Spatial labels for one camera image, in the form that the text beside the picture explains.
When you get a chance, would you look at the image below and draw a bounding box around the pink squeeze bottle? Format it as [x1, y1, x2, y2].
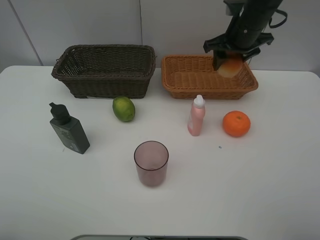
[187, 94, 206, 137]

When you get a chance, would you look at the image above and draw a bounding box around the red yellow peach fruit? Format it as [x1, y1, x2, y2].
[217, 53, 244, 78]

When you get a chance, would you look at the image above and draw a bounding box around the pink translucent plastic cup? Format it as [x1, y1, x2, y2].
[133, 140, 169, 187]

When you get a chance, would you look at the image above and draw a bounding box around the dark brown wicker basket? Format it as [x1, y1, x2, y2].
[51, 44, 156, 99]

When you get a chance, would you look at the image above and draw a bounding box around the orange mandarin fruit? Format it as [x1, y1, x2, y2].
[222, 110, 251, 138]

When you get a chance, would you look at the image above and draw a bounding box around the green lime fruit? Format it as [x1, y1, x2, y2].
[112, 96, 136, 122]

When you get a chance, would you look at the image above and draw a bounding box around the orange wicker basket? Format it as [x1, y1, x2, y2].
[161, 55, 259, 100]

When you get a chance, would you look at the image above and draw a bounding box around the dark green pump bottle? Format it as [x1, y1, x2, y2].
[49, 102, 90, 155]

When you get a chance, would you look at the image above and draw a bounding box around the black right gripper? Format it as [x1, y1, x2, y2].
[203, 18, 274, 71]

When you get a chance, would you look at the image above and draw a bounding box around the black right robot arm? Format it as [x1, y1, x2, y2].
[203, 0, 288, 71]

